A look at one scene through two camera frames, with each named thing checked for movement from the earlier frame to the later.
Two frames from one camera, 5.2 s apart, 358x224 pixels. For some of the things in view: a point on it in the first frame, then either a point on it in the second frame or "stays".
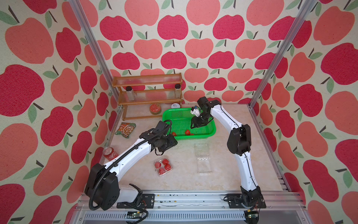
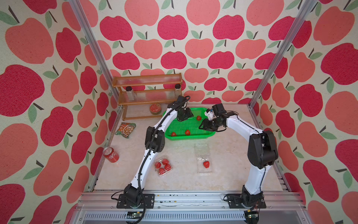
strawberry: [161, 171] stays
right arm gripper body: [203, 120] to [212, 125]
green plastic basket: [180, 119] stays
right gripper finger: [195, 122] to [203, 124]
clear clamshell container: [162, 165] stays
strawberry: [157, 165] stays
